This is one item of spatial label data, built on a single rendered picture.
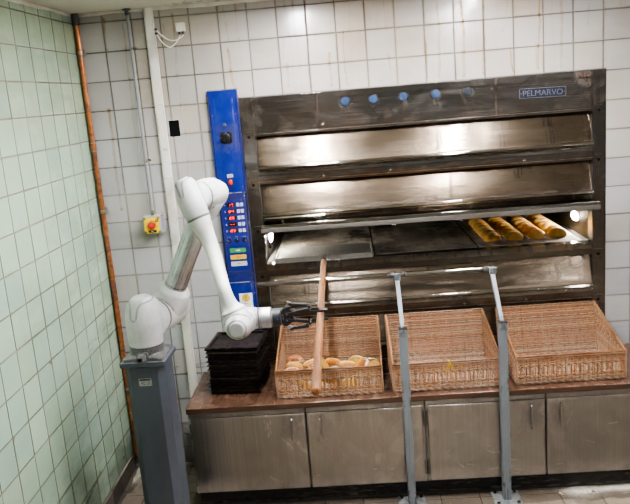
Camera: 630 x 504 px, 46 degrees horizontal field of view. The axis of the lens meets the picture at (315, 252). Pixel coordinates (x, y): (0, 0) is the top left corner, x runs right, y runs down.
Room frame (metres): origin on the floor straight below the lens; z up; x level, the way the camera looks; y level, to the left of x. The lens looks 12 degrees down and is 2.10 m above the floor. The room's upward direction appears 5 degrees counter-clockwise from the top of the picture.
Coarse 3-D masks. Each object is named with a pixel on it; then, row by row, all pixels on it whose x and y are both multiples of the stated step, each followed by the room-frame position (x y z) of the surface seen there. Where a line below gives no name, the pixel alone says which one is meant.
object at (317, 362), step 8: (320, 272) 3.65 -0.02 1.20; (320, 280) 3.49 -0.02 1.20; (320, 288) 3.34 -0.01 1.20; (320, 296) 3.21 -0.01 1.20; (320, 304) 3.09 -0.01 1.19; (320, 312) 2.98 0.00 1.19; (320, 320) 2.88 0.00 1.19; (320, 328) 2.78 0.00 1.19; (320, 336) 2.69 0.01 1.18; (320, 344) 2.61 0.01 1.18; (320, 352) 2.53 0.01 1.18; (320, 360) 2.45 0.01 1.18; (320, 368) 2.38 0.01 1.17; (312, 376) 2.33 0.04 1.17; (320, 376) 2.32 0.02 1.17; (312, 384) 2.25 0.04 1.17; (320, 384) 2.26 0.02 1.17; (312, 392) 2.21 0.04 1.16
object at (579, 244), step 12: (588, 240) 3.96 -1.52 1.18; (408, 252) 4.03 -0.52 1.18; (420, 252) 4.00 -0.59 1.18; (432, 252) 3.98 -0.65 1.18; (444, 252) 3.97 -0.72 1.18; (456, 252) 3.96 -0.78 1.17; (468, 252) 3.96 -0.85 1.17; (480, 252) 3.96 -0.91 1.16; (492, 252) 3.95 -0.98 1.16; (504, 252) 3.95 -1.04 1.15; (516, 252) 3.95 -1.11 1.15; (528, 252) 3.94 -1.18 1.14; (276, 264) 4.02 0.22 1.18; (288, 264) 4.01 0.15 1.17; (300, 264) 4.01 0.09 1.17; (312, 264) 4.01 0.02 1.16; (336, 264) 4.00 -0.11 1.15; (348, 264) 4.00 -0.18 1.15; (360, 264) 3.99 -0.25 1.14
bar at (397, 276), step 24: (504, 336) 3.36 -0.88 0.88; (408, 360) 3.38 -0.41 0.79; (504, 360) 3.36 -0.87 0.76; (408, 384) 3.38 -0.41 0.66; (504, 384) 3.36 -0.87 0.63; (408, 408) 3.38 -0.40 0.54; (504, 408) 3.36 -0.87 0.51; (408, 432) 3.38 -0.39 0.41; (504, 432) 3.36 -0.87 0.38; (408, 456) 3.38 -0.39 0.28; (504, 456) 3.36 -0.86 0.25; (408, 480) 3.38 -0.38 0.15; (504, 480) 3.36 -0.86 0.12
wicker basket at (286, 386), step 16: (336, 320) 3.96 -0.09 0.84; (352, 320) 3.96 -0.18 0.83; (368, 320) 3.95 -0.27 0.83; (288, 336) 3.97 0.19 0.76; (304, 336) 3.96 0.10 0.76; (352, 336) 3.94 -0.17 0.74; (368, 336) 3.93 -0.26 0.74; (288, 352) 3.95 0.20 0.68; (336, 352) 3.92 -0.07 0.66; (352, 352) 3.91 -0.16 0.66; (368, 352) 3.90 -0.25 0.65; (304, 368) 3.90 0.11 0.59; (336, 368) 3.51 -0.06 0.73; (352, 368) 3.49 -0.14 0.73; (368, 368) 3.49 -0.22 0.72; (288, 384) 3.69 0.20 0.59; (336, 384) 3.64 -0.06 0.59; (352, 384) 3.50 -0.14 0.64; (368, 384) 3.50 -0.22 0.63
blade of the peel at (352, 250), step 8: (280, 248) 4.38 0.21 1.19; (288, 248) 4.36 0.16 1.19; (296, 248) 4.34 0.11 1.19; (304, 248) 4.32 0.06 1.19; (312, 248) 4.31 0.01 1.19; (320, 248) 4.29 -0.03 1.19; (328, 248) 4.27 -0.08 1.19; (336, 248) 4.25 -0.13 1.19; (344, 248) 4.24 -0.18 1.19; (352, 248) 4.22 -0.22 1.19; (360, 248) 4.20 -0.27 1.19; (368, 248) 4.19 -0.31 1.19; (280, 256) 4.17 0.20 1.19; (288, 256) 4.15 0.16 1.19; (296, 256) 4.14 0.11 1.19; (304, 256) 4.12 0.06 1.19; (312, 256) 4.01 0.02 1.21; (320, 256) 4.01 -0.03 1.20; (328, 256) 4.01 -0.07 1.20; (336, 256) 4.00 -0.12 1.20; (344, 256) 4.00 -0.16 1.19; (352, 256) 4.00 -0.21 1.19; (360, 256) 4.00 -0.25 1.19; (368, 256) 4.00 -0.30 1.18
